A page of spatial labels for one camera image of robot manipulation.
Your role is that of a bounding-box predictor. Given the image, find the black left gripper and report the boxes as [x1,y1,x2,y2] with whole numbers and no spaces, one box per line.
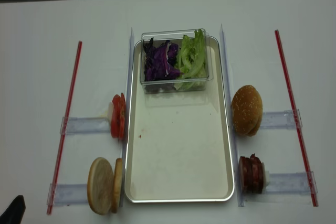
[0,195,25,224]

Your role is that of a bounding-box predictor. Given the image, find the bun slice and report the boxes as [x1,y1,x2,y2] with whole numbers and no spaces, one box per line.
[87,157,114,215]
[111,158,122,214]

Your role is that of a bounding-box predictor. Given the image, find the clear tomato feeder channel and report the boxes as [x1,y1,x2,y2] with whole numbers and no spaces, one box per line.
[60,117,110,135]

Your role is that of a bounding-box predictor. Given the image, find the outer tomato slice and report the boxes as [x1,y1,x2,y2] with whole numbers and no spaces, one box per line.
[111,94,121,138]

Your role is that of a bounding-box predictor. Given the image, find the green lettuce leaves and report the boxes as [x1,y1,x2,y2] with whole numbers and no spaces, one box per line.
[174,29,207,91]

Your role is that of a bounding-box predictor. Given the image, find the stack of meat patties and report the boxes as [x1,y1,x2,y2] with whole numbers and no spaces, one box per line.
[238,154,266,194]

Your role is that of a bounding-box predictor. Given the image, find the clear bun bottom channel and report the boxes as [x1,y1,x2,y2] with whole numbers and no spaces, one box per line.
[47,184,88,206]

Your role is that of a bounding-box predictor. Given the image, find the clear bun channel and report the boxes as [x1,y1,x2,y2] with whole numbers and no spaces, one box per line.
[47,184,88,206]
[260,110,302,130]

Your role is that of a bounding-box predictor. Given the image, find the white pusher block left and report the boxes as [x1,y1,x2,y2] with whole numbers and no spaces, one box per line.
[107,102,114,125]

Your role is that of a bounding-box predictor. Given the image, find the white pusher block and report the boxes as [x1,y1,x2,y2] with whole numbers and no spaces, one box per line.
[107,102,114,125]
[262,162,269,190]

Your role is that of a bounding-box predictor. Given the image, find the silver metal tray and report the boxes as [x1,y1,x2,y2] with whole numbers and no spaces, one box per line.
[124,37,235,203]

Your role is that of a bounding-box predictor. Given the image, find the purple cabbage leaves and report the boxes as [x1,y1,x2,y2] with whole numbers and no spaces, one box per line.
[143,38,181,81]

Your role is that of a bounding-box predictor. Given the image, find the clear plastic salad box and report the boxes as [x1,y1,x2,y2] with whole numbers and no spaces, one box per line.
[140,28,213,94]

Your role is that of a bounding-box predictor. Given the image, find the white pusher block right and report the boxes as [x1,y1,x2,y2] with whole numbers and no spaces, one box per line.
[262,162,269,190]

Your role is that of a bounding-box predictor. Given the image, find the rear sesame bun top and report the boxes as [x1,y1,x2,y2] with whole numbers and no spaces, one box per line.
[247,115,262,136]

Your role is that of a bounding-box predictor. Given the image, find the sesame bun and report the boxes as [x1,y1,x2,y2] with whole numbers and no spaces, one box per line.
[247,115,262,136]
[231,85,263,136]

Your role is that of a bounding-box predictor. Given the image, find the front sesame bun top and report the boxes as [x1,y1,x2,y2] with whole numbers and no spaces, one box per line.
[231,85,263,136]

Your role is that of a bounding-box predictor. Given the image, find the clear patty feeder channel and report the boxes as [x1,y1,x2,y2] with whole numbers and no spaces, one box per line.
[262,172,318,195]

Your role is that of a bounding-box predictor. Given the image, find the clear bun top channel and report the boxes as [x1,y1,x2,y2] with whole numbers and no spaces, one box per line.
[260,110,302,130]

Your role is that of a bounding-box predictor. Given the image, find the left red rail strip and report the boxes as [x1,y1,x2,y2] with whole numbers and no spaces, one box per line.
[47,41,82,216]

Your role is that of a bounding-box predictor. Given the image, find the red rail strip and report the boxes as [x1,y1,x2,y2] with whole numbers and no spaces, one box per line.
[47,41,82,216]
[275,29,319,207]

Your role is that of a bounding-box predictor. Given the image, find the right red rail strip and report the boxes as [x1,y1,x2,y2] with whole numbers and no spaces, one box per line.
[275,29,319,207]

